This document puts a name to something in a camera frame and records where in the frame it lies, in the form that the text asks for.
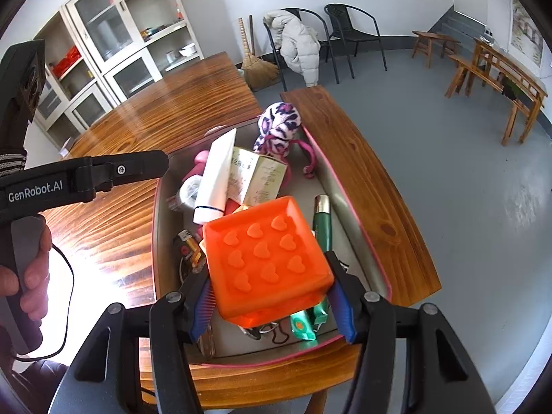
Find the white tube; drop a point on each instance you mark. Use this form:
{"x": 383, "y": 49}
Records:
{"x": 215, "y": 177}

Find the white glass-door cabinet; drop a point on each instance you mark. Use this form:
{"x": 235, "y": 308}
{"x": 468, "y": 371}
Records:
{"x": 112, "y": 47}

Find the wooden bench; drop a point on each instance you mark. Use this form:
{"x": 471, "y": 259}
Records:
{"x": 267, "y": 381}
{"x": 366, "y": 189}

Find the white padded jacket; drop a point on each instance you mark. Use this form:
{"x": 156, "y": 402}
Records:
{"x": 297, "y": 47}

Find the dark cloth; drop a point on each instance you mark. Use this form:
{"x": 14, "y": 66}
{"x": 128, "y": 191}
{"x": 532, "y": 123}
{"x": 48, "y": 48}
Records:
{"x": 30, "y": 386}

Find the straw broom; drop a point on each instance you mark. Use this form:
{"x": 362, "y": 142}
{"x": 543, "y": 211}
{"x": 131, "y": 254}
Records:
{"x": 258, "y": 69}

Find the wooden side table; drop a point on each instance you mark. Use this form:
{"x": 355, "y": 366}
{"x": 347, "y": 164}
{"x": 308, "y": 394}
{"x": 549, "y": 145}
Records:
{"x": 513, "y": 73}

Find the white gauze roll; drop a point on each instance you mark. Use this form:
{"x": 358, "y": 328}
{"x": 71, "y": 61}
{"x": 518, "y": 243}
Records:
{"x": 187, "y": 194}

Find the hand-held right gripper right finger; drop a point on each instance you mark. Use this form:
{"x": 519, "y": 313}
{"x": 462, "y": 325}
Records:
{"x": 343, "y": 310}

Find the person's left hand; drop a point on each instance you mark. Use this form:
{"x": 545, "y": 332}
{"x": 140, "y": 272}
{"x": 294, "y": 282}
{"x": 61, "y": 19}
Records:
{"x": 39, "y": 258}

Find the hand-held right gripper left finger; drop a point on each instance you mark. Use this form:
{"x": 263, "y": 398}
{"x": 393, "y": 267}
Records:
{"x": 200, "y": 310}

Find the wooden stool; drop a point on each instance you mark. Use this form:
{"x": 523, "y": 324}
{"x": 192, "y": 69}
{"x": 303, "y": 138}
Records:
{"x": 433, "y": 41}

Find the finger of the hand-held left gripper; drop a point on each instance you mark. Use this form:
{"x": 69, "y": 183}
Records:
{"x": 133, "y": 166}

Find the wall poster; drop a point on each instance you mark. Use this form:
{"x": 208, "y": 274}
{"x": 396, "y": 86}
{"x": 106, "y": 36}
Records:
{"x": 527, "y": 30}

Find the large orange plastic cube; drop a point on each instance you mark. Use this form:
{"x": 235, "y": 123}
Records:
{"x": 265, "y": 254}

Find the teal binder clip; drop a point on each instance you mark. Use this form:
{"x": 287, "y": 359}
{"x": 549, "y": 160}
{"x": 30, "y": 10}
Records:
{"x": 321, "y": 313}

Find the white bowl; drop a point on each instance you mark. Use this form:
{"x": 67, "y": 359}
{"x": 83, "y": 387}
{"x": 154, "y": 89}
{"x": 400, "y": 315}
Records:
{"x": 186, "y": 50}

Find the yellow white carton box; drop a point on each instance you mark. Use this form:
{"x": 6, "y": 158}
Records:
{"x": 258, "y": 177}

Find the black metal chair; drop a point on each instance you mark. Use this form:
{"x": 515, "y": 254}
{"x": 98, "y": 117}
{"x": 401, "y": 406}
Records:
{"x": 276, "y": 51}
{"x": 349, "y": 26}

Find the pink patterned pouch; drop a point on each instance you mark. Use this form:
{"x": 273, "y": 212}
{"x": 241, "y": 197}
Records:
{"x": 278, "y": 127}

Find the pink storage box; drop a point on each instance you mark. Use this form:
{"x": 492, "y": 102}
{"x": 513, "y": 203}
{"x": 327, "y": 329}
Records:
{"x": 362, "y": 241}

